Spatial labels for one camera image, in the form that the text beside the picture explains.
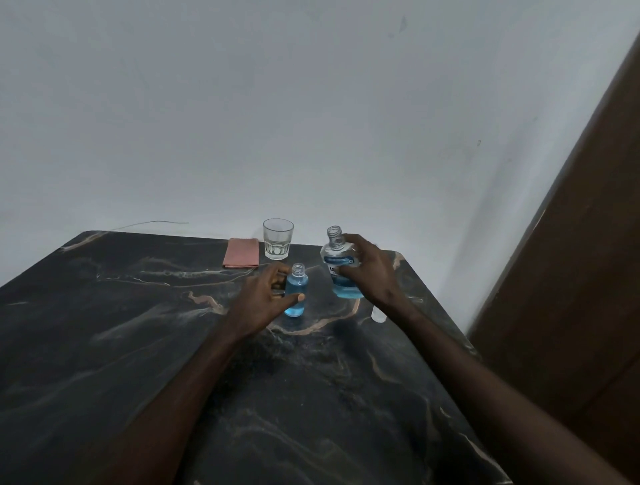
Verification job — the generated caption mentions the person's left hand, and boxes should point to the person's left hand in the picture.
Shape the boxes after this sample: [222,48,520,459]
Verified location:
[223,262,306,342]

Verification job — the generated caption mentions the person's right hand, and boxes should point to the person's right hand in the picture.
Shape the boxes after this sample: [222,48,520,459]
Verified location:
[334,233,403,311]

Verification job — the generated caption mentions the small clear bottle blue liquid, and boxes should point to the small clear bottle blue liquid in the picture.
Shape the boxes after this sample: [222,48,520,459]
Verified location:
[284,263,309,318]

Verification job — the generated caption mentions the large clear bottle blue liquid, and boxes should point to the large clear bottle blue liquid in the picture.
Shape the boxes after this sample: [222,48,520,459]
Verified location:
[320,225,365,300]

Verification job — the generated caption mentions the person's left forearm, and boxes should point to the person's left forearm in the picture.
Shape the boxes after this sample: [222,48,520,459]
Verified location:
[89,320,251,485]

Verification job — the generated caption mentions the person's right forearm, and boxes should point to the person's right forearm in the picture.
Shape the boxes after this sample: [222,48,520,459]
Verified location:
[380,295,632,485]

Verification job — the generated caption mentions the clear drinking glass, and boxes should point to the clear drinking glass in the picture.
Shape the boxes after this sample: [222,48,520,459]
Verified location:
[262,218,295,261]

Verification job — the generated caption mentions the folded pink cloth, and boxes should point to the folded pink cloth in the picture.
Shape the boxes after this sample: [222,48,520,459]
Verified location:
[222,238,260,270]

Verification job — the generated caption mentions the brown wooden door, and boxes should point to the brown wooden door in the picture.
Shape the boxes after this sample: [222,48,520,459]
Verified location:
[466,35,640,485]

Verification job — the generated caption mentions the thin grey wire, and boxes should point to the thin grey wire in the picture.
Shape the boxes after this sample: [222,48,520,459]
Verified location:
[109,220,190,232]

